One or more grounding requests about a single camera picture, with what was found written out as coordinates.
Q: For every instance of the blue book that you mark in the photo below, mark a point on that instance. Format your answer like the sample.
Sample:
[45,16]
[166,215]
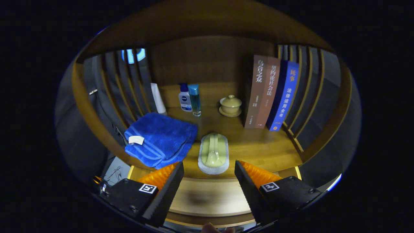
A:
[284,97]

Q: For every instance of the teal glass bottle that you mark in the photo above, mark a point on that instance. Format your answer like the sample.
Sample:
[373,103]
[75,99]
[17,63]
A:
[195,100]

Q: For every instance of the black device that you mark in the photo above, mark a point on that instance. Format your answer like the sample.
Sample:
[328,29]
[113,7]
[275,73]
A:
[101,186]

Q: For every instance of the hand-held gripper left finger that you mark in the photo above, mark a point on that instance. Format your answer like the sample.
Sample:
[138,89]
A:
[168,195]

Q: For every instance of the folded blue towel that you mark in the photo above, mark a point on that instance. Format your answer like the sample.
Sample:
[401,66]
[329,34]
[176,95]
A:
[161,136]

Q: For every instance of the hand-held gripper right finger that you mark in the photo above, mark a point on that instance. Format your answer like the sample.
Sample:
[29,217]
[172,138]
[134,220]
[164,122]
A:
[250,195]

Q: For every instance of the beige lidded teacup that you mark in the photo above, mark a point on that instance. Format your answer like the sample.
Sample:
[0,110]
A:
[230,105]

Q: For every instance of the white bottle with blue cap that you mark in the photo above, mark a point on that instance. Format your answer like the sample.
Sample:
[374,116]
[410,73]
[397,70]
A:
[184,100]

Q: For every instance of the wooden cabinet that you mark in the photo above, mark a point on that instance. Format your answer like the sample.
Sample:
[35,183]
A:
[210,58]

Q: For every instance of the white tube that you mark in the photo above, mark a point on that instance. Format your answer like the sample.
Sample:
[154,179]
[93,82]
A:
[158,98]

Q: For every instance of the reddish brown book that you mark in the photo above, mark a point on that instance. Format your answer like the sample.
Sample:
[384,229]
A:
[269,94]

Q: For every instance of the wooden countertop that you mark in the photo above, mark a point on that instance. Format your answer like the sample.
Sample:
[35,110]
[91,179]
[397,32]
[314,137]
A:
[258,145]

